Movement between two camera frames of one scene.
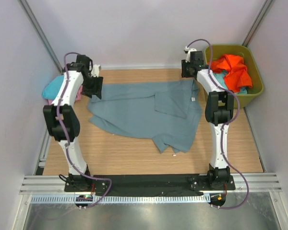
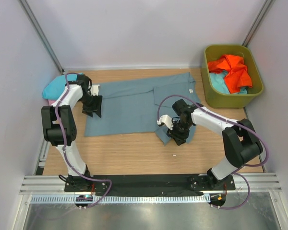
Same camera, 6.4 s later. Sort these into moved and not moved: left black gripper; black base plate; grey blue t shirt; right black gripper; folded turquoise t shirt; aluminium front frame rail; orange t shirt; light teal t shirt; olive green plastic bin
Moved: left black gripper; right black gripper; grey blue t shirt
Not moved: orange t shirt; black base plate; aluminium front frame rail; light teal t shirt; folded turquoise t shirt; olive green plastic bin
